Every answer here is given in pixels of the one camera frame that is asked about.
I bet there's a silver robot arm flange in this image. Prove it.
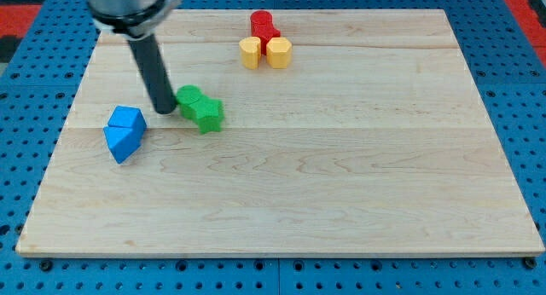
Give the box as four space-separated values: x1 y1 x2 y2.
86 0 182 41

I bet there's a wooden board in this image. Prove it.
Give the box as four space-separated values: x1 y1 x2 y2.
16 9 544 258

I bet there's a green star block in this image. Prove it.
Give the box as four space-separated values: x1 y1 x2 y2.
190 96 224 134

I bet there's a yellow hexagon block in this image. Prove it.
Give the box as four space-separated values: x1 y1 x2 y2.
266 37 293 69

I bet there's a green cylinder block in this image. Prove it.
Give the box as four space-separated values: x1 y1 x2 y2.
176 84 203 120

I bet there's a red star block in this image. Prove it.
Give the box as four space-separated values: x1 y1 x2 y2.
251 25 282 55

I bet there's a red cylinder block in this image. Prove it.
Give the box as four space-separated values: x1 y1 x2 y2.
250 9 273 32

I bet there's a blue triangular block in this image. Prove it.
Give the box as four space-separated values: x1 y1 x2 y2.
103 126 143 164

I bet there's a blue cube block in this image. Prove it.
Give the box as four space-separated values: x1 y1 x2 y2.
107 106 147 131

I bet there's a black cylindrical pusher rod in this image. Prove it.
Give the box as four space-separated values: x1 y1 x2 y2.
129 34 177 114

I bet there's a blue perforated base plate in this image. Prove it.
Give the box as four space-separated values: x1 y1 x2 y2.
1 0 545 294

